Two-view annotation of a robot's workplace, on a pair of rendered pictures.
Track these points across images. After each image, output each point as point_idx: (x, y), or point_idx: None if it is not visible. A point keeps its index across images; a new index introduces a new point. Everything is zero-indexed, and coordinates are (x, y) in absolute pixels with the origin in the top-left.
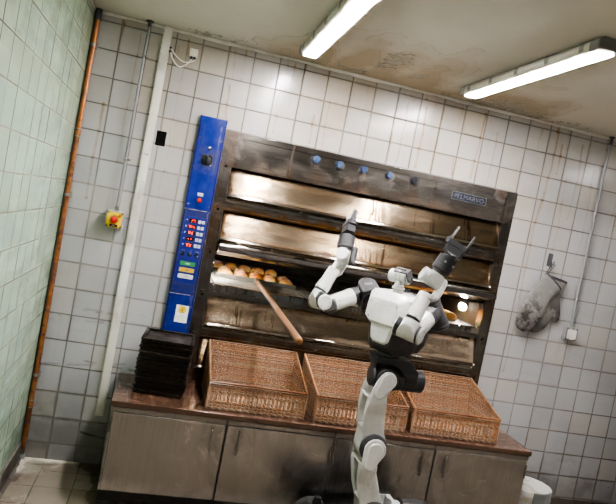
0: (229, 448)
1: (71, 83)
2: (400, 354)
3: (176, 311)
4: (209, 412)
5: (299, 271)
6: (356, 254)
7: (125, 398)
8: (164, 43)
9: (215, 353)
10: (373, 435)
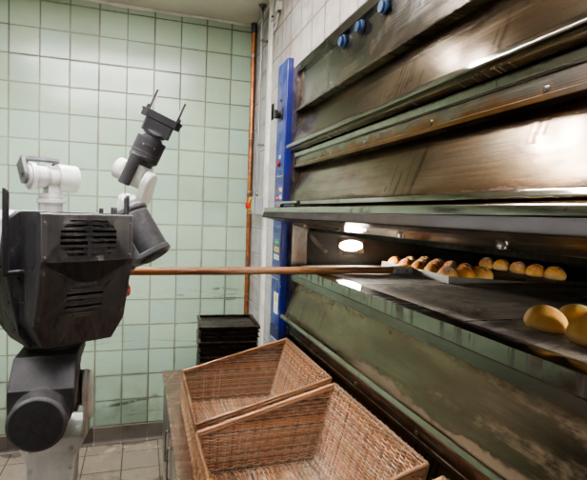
0: (170, 467)
1: (197, 95)
2: (12, 336)
3: (273, 299)
4: (168, 408)
5: None
6: (127, 163)
7: (173, 373)
8: (269, 16)
9: (283, 357)
10: None
